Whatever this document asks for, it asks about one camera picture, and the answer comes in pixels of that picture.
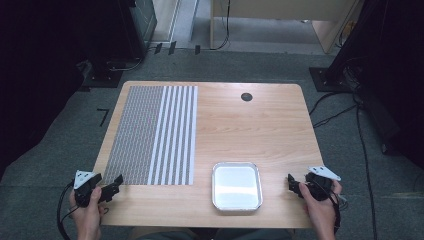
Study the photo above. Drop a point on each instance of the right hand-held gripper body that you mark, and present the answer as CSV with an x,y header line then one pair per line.
x,y
319,188

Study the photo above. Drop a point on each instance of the person's right hand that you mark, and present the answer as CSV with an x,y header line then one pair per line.
x,y
321,211

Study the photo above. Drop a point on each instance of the silver metal tray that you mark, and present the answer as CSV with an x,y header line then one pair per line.
x,y
236,186

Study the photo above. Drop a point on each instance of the black stand base plate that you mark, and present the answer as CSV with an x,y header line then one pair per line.
x,y
328,81
103,78

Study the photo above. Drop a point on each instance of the dark curtain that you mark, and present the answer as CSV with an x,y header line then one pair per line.
x,y
40,66

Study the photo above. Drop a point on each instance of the light wooden desk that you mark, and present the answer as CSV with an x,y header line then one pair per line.
x,y
283,8

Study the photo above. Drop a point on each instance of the person's left hand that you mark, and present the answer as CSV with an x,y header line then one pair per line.
x,y
87,216

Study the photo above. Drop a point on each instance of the person's dark clothing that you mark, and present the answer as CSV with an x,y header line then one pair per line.
x,y
206,234

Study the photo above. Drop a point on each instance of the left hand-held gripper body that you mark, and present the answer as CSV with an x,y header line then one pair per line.
x,y
83,186

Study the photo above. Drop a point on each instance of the grey striped woven placemat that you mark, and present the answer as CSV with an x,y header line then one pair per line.
x,y
143,133

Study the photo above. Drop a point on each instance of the dark equipment cabinet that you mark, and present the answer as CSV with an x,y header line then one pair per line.
x,y
141,23

